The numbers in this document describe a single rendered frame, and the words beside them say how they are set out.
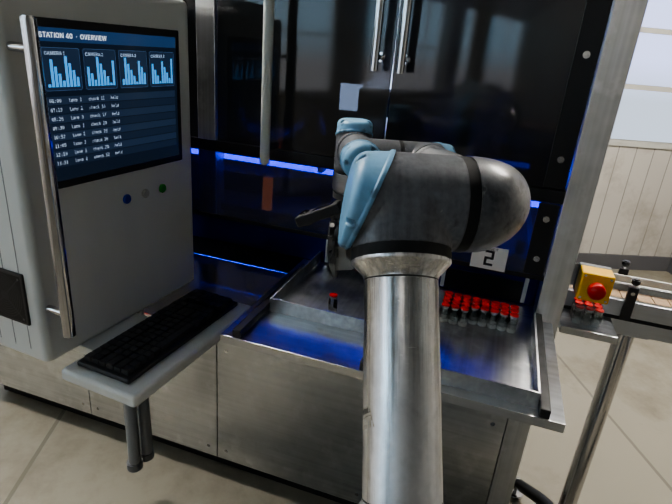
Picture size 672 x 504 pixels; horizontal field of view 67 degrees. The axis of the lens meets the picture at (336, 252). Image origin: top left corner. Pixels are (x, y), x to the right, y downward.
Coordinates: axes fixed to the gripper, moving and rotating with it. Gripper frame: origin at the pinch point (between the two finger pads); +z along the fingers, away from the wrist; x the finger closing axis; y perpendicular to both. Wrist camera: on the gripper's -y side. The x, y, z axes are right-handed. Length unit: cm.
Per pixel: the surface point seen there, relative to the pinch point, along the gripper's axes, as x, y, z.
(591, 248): 321, 114, 89
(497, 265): 19.7, 36.2, -1.6
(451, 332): 3.0, 28.8, 10.3
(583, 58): 21, 44, -50
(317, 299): 4.1, -4.8, 10.4
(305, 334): -12.5, -1.4, 10.2
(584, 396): 130, 93, 101
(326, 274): 19.5, -8.0, 10.7
